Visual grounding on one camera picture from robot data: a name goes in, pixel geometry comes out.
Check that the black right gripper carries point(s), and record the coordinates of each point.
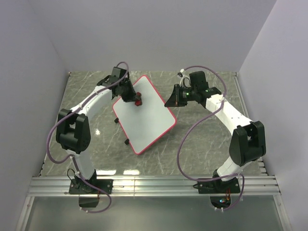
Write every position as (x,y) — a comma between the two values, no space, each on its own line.
(174,99)

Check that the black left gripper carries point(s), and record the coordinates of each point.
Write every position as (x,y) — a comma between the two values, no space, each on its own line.
(131,97)

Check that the red whiteboard eraser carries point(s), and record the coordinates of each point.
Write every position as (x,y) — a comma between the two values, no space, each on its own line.
(138,100)

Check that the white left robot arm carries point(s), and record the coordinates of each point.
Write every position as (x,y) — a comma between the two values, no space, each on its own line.
(73,132)

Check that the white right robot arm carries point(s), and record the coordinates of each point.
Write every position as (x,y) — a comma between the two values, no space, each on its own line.
(247,144)

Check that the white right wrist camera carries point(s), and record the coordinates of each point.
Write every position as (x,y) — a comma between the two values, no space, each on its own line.
(184,79)

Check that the white board with pink frame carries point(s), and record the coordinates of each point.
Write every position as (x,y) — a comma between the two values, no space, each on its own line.
(145,124)

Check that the aluminium mounting rail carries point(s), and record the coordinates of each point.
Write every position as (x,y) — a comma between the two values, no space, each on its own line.
(152,186)

